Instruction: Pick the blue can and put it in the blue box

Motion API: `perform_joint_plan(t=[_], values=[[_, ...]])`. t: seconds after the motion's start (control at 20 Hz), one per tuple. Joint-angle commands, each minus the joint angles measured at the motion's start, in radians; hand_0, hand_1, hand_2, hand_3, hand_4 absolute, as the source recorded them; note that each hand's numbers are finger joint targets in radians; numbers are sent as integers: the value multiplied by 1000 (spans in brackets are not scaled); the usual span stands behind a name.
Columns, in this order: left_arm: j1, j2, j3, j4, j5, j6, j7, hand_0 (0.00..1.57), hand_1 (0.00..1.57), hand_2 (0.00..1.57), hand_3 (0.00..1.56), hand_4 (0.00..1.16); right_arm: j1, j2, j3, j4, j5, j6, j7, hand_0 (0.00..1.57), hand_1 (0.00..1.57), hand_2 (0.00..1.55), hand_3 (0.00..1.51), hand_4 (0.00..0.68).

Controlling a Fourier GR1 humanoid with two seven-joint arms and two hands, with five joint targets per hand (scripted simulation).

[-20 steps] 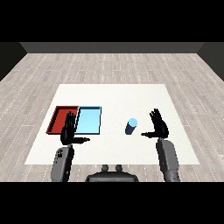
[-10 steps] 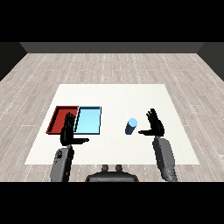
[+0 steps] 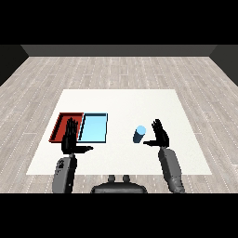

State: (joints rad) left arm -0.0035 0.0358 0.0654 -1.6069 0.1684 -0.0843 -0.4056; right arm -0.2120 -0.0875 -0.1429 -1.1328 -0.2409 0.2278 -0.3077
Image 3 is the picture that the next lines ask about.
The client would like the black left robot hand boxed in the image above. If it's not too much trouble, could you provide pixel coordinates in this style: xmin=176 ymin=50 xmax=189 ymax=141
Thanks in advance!
xmin=60 ymin=117 xmax=95 ymax=155

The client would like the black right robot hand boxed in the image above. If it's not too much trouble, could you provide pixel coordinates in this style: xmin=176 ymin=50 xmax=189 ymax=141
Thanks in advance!
xmin=142 ymin=118 xmax=170 ymax=149

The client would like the red shallow open box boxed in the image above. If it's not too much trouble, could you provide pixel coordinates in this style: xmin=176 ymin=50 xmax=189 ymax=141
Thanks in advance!
xmin=48 ymin=112 xmax=85 ymax=144

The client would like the small blue can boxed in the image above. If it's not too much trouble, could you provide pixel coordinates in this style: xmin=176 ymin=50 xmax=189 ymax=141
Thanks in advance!
xmin=132 ymin=125 xmax=147 ymax=144

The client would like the light blue shallow open box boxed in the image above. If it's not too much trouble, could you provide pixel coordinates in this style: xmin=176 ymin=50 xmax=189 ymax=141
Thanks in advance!
xmin=76 ymin=112 xmax=109 ymax=144

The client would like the dark grey robot body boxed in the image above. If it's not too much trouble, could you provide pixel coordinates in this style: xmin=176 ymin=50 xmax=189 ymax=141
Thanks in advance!
xmin=90 ymin=175 xmax=149 ymax=194

